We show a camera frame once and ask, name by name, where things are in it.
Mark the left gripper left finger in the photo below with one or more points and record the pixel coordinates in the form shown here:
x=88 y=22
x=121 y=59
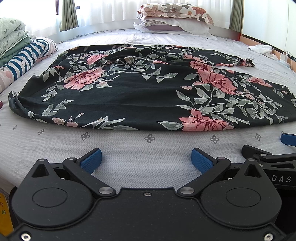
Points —
x=81 y=170

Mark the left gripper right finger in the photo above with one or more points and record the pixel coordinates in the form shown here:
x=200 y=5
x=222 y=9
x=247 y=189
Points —
x=210 y=169

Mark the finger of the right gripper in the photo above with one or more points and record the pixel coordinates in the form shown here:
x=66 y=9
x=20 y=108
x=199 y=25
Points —
x=288 y=139

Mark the black floral pants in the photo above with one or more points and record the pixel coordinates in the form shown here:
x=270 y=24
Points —
x=152 y=88

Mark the white patterned bed sheet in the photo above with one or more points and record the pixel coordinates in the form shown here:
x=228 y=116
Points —
x=133 y=158

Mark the white charger block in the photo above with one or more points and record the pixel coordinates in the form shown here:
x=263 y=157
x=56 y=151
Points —
x=283 y=57

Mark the white cloth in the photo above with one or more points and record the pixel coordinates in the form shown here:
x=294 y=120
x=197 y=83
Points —
x=265 y=50

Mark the yellow object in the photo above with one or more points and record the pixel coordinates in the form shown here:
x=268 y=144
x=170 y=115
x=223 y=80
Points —
x=6 y=226

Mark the blue white striped blanket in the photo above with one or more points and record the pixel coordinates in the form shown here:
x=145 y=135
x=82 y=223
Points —
x=24 y=60

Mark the green curtain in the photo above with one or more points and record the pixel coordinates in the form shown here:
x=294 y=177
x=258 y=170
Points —
x=69 y=18
x=236 y=18

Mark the green curtain left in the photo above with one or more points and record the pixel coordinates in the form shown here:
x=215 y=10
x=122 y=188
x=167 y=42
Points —
x=69 y=18

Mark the green folded quilt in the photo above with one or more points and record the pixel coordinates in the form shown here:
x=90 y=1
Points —
x=14 y=38

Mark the white purple pillow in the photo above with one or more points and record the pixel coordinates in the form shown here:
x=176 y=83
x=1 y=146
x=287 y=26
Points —
x=174 y=26

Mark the white sheer curtain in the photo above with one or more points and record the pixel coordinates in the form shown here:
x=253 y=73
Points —
x=42 y=18

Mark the floral pillow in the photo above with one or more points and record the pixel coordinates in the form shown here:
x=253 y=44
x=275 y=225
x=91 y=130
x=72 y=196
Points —
x=174 y=11

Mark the wooden bed frame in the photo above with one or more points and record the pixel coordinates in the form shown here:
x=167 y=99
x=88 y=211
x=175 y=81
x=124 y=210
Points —
x=250 y=41

